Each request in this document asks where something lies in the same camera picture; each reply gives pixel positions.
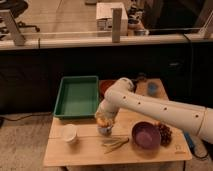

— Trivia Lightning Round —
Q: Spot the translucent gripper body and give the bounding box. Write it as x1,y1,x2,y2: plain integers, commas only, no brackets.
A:
95,112,115,126

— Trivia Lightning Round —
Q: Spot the orange apple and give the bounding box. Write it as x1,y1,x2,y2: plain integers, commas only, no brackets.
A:
97,118,109,127

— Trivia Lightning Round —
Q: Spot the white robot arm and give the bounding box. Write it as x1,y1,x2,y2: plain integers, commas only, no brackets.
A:
95,77,213,144

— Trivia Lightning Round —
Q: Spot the white paper cup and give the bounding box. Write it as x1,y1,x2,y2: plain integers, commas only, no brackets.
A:
61,124,78,144

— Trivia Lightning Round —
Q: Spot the blue small cup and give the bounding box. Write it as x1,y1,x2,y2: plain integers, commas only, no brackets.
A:
147,82,158,97

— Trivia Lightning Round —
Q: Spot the light blue cloth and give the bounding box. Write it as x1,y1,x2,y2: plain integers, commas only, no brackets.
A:
98,126,112,136

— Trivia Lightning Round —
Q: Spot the green plastic tray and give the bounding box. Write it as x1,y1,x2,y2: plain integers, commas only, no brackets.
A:
53,76,99,119

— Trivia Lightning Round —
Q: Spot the orange bowl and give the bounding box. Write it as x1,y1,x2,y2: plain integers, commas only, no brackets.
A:
99,80,115,96

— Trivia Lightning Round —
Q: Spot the purple bowl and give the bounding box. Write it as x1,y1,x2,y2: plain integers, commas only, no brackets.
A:
132,122,161,150

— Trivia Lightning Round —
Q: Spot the dark small jar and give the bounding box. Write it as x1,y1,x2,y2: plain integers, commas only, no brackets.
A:
137,73,146,82

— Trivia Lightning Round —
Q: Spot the bunch of dark grapes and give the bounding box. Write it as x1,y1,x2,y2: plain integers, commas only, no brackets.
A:
156,122,172,146

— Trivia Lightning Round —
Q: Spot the white cardboard box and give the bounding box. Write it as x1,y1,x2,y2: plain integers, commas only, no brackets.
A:
96,2,128,36

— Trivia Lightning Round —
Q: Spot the wooden post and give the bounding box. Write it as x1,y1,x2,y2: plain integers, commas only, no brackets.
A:
112,8,122,43

